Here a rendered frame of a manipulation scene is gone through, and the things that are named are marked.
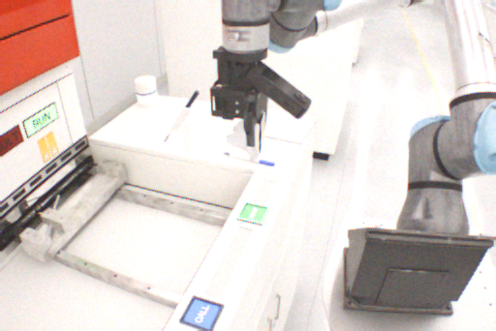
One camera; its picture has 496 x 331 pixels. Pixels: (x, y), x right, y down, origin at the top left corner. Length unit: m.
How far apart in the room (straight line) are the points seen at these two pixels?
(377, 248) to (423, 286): 0.15
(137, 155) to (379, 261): 0.70
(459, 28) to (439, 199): 0.32
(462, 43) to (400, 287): 0.48
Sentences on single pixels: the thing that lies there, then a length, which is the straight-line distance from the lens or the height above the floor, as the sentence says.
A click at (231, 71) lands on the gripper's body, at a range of 0.60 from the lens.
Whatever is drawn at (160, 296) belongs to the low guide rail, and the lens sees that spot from 0.77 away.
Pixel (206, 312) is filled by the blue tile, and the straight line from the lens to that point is 0.60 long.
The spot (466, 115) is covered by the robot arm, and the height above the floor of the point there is 1.24.
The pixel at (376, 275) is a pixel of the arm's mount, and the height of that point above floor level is 0.93.
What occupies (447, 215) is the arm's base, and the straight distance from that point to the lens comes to 0.70.
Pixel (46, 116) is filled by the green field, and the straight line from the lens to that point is 1.01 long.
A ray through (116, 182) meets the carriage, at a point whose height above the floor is 0.88.
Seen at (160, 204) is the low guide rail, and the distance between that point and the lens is 0.99.
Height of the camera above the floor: 1.46
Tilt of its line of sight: 33 degrees down
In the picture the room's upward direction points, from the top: straight up
